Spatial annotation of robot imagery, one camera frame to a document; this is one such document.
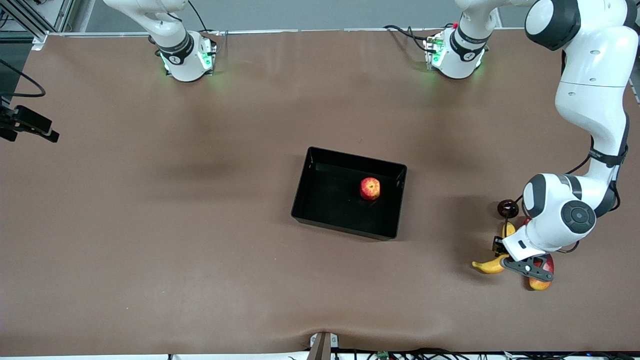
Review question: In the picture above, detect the yellow banana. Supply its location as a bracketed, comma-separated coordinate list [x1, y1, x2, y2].
[471, 222, 516, 275]

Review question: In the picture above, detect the red yellow striped apple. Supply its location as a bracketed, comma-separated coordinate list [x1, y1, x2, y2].
[359, 177, 381, 201]

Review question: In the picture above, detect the black rectangular plastic box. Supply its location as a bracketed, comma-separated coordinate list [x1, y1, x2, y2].
[291, 146, 408, 241]

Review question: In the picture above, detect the red yellow mango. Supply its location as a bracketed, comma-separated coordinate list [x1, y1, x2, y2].
[529, 254, 555, 291]

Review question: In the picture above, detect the large table cover sheet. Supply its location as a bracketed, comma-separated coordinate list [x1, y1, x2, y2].
[0, 30, 640, 357]

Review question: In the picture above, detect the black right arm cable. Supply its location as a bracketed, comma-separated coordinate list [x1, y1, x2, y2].
[0, 59, 47, 98]

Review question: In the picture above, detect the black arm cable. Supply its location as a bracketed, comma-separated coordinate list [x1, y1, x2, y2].
[499, 112, 630, 253]
[0, 59, 47, 98]

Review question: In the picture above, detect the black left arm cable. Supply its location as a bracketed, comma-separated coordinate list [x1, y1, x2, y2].
[499, 112, 630, 253]

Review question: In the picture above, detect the aluminium extrusion frame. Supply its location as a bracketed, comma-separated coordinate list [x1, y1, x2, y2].
[0, 0, 76, 51]

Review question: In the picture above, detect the thin black base cable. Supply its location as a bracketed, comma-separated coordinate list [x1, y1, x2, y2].
[187, 0, 221, 33]

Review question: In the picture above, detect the metal table clamp bracket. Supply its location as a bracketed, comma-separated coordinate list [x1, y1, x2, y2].
[306, 331, 340, 360]

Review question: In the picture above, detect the thick black power cable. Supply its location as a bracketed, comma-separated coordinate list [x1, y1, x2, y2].
[384, 24, 436, 53]

